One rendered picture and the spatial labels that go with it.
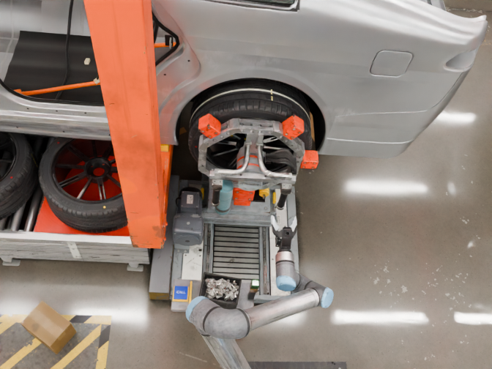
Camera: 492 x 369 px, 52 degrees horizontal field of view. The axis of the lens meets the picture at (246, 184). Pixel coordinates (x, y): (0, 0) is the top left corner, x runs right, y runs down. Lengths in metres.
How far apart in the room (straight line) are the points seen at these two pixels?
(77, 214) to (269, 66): 1.34
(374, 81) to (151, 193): 1.15
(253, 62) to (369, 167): 1.81
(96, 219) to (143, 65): 1.48
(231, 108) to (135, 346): 1.50
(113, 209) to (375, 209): 1.83
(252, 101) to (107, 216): 1.06
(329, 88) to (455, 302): 1.78
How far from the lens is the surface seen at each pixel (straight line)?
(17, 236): 3.06
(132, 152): 1.99
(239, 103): 2.46
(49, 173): 3.08
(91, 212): 2.90
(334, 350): 3.21
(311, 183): 3.66
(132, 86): 1.70
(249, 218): 3.27
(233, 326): 2.01
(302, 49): 2.27
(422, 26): 2.34
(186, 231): 2.91
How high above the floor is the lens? 3.00
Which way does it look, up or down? 57 degrees down
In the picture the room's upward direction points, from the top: 11 degrees clockwise
